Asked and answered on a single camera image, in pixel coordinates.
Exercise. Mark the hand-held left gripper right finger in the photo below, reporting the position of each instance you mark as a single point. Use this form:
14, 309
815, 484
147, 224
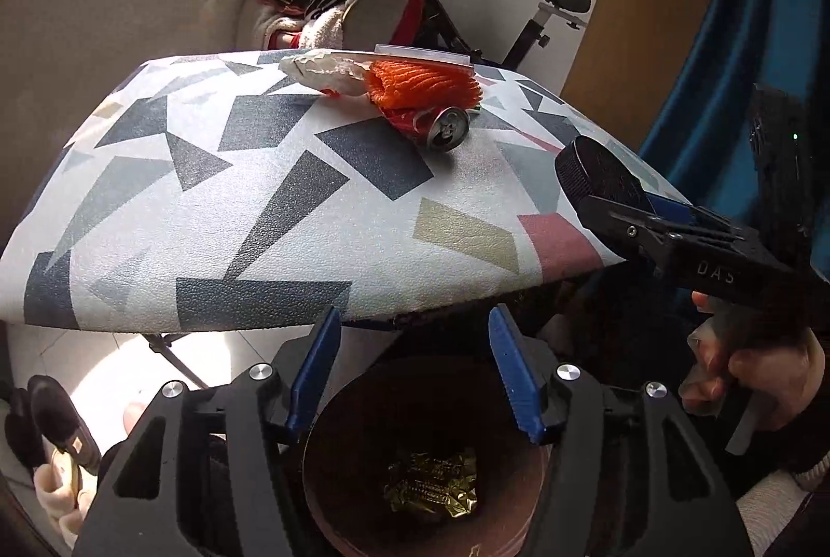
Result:
512, 362

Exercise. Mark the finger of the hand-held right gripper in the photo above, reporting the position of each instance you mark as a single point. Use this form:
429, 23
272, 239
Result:
681, 210

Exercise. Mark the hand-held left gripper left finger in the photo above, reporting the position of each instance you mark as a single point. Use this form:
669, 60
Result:
318, 362

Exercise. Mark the brown round waste bin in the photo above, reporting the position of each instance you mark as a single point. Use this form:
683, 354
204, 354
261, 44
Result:
363, 466

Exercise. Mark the crushed red drink can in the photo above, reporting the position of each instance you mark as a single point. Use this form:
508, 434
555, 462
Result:
441, 129

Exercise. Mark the orange foam mesh sleeve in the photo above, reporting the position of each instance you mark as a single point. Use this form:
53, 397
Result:
421, 87

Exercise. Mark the white plastic bag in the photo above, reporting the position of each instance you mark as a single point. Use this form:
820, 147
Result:
318, 71

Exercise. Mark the clear plastic strip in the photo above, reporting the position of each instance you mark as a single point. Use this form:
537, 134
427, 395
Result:
421, 52

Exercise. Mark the person's right hand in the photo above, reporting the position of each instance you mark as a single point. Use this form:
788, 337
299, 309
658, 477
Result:
778, 382

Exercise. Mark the gold foil wrapper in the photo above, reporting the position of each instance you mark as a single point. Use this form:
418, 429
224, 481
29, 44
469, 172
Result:
431, 482

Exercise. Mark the black metal table leg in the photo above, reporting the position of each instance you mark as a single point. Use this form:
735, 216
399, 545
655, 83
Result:
172, 359

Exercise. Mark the geometric patterned table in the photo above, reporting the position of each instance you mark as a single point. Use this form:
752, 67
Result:
259, 174

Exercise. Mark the blue curtain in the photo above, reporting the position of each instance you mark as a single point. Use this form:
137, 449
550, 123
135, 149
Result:
746, 12

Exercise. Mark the black slipper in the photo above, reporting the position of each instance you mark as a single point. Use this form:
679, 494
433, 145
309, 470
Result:
61, 414
16, 427

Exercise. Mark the red cloth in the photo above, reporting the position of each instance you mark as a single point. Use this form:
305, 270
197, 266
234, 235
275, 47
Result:
408, 19

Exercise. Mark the white towel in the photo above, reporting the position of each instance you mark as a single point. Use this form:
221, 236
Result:
321, 28

